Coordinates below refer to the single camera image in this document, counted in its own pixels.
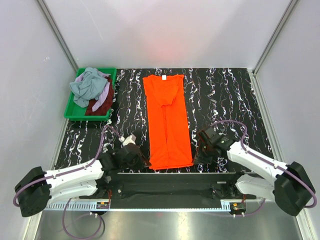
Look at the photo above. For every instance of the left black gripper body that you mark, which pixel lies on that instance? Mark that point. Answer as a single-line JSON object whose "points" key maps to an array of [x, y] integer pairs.
{"points": [[136, 164]]}

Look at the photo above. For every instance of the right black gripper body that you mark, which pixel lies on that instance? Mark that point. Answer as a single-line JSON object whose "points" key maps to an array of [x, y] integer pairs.
{"points": [[203, 154]]}

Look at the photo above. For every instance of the orange t shirt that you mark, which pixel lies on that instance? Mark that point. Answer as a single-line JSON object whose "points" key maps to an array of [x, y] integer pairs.
{"points": [[169, 139]]}

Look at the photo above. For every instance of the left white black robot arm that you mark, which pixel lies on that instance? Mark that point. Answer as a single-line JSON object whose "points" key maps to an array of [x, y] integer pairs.
{"points": [[89, 180]]}

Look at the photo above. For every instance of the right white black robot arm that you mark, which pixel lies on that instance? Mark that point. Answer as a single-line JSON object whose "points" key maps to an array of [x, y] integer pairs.
{"points": [[272, 171]]}

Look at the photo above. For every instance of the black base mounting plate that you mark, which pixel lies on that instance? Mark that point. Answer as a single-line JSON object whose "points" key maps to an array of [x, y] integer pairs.
{"points": [[126, 182]]}

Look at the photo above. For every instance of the dark red t shirt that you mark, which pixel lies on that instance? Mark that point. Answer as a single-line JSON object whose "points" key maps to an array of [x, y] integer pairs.
{"points": [[101, 106]]}

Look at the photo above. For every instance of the green plastic tray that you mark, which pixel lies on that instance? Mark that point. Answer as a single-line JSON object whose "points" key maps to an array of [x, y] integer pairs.
{"points": [[73, 112]]}

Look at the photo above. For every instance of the grey-blue t shirt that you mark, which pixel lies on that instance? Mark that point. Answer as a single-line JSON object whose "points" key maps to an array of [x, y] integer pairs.
{"points": [[87, 86]]}

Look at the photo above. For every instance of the lilac t shirt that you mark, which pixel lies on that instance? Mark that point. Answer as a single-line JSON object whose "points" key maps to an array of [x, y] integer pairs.
{"points": [[102, 96]]}

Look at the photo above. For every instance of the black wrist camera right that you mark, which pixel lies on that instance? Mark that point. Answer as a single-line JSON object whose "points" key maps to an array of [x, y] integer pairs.
{"points": [[210, 139]]}

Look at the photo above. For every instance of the white slotted cable duct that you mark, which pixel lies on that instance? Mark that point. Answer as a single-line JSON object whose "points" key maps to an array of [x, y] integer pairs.
{"points": [[95, 206]]}

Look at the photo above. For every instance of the right aluminium corner post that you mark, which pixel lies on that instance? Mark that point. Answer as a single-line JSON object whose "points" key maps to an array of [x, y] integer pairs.
{"points": [[275, 35]]}

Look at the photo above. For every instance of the aluminium corner post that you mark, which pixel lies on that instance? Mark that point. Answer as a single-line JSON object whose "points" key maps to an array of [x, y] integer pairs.
{"points": [[57, 33], [275, 35]]}

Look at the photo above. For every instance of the left aluminium corner post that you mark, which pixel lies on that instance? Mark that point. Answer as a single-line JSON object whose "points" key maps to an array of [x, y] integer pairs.
{"points": [[57, 33]]}

